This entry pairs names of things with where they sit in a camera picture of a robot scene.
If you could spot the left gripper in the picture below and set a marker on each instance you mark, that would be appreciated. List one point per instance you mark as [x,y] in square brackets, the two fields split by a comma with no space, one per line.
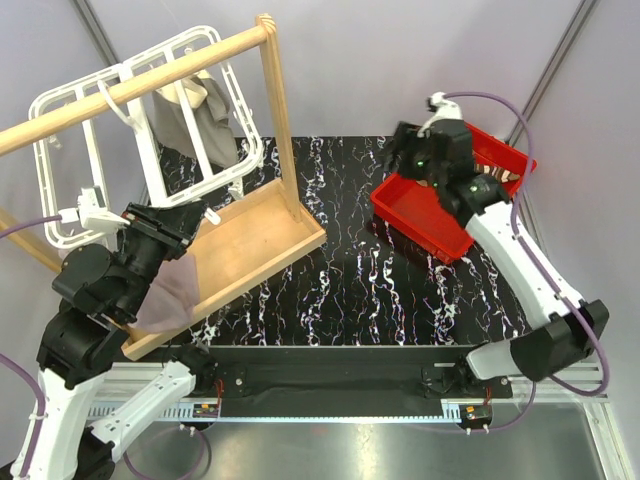
[177,226]

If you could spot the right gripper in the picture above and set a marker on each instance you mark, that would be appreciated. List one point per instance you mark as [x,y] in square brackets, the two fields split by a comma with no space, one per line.
[405,140]

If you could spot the white clothes peg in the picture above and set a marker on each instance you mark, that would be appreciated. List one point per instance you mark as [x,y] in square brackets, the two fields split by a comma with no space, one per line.
[212,217]

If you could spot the lilac sock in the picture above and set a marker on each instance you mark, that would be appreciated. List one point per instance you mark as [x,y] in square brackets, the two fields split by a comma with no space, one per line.
[170,300]

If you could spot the white plastic sock hanger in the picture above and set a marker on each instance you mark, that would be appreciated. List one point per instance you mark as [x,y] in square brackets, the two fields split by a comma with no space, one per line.
[135,116]

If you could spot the brown striped sock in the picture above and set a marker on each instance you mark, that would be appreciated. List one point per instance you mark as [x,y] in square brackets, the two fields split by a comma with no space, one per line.
[499,173]

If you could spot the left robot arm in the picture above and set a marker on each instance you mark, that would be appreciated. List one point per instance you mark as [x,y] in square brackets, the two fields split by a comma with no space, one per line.
[76,353]

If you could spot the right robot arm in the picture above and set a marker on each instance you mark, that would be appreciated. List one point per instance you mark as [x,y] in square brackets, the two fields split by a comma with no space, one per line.
[564,327]

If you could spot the red plastic tray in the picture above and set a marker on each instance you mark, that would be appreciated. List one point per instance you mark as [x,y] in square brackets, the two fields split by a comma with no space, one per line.
[415,212]

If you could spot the grey beige hanging sock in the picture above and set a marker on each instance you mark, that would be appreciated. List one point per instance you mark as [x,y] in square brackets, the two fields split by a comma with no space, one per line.
[210,107]

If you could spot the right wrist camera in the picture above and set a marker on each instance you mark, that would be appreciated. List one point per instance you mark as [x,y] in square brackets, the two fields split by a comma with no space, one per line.
[441,109]

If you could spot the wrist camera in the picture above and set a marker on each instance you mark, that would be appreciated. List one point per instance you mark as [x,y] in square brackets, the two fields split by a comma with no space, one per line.
[92,212]
[441,109]

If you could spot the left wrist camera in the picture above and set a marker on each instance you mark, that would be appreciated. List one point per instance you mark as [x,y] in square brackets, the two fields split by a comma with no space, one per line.
[92,212]

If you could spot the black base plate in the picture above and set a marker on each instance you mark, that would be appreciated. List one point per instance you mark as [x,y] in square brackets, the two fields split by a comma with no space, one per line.
[337,383]

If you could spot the aluminium rail frame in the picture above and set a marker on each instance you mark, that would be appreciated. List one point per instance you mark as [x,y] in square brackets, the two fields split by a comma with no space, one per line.
[366,293]

